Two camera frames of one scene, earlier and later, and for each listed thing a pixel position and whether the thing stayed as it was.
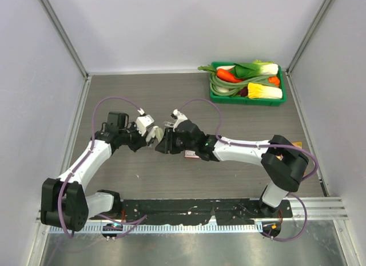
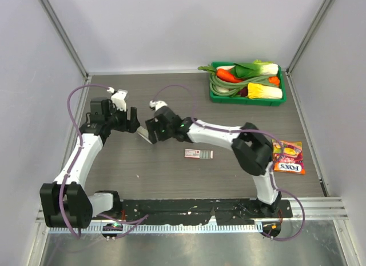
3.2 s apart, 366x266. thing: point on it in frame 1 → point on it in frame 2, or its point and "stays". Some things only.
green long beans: (223, 89) stays
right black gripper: (167, 145) → (153, 124)
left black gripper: (140, 142) → (131, 126)
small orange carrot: (274, 80) stays
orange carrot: (227, 76) stays
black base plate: (200, 211) stays
